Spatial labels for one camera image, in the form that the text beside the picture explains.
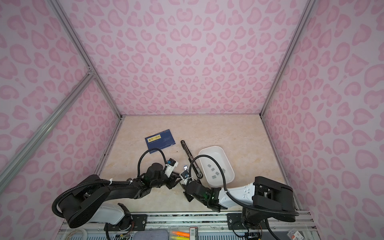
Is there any black long stapler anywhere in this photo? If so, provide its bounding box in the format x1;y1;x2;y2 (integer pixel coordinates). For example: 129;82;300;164
181;140;204;179

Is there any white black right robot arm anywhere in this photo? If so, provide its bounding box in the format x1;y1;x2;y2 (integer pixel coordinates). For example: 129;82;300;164
180;155;300;240

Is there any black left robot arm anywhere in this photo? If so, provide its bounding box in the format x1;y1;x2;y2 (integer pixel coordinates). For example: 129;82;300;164
52;159;181;231

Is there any white plastic tray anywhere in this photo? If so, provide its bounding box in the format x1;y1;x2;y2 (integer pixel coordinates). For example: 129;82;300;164
199;146;235;188

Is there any blue book yellow label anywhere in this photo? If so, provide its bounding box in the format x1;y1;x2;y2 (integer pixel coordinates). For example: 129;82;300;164
145;129;176;154

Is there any orange marker pen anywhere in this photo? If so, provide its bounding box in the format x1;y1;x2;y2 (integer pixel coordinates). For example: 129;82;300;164
171;231;190;238

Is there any yellow marker pen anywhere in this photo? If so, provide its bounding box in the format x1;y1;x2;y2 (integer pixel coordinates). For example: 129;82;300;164
171;236;190;240

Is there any grey foam pad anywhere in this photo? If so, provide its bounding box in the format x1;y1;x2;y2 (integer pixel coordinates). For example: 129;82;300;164
132;230;169;240

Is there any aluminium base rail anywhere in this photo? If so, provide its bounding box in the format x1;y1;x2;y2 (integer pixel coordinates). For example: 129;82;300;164
56;211;320;240

